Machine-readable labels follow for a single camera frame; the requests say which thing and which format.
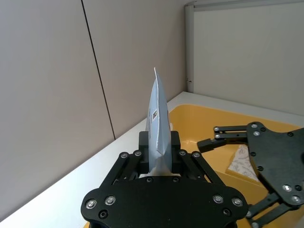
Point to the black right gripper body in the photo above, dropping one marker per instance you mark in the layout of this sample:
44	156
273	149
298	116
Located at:
278	161

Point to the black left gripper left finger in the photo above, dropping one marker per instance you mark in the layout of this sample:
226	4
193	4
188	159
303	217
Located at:
143	142

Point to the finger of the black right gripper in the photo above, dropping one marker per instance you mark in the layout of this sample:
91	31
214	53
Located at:
234	135
267	209

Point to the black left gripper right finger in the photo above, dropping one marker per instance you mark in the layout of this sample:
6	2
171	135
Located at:
175	142

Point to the silver foil pouch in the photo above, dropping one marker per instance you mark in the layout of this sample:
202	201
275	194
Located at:
159	118

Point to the yellow plastic bin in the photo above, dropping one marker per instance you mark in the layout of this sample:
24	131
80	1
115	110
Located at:
190	123

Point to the white patterned packet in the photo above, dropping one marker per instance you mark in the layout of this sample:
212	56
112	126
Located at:
240	164

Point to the grey partition frame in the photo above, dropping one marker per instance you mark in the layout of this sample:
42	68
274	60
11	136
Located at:
189	47

